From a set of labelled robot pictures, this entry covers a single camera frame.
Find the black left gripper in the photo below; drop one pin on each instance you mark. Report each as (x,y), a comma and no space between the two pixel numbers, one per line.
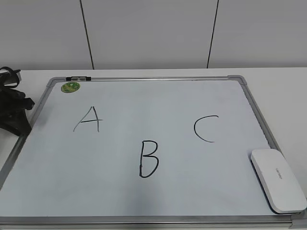
(13,104)

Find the white whiteboard eraser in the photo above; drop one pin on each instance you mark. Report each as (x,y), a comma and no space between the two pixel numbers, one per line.
(278,181)

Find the green round magnet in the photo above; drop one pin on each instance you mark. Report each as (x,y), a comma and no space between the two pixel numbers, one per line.
(70,87)

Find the white framed whiteboard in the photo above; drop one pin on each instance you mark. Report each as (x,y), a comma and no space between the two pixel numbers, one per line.
(141,152)

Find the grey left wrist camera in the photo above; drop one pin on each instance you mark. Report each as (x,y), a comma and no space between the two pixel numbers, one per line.
(10,77)

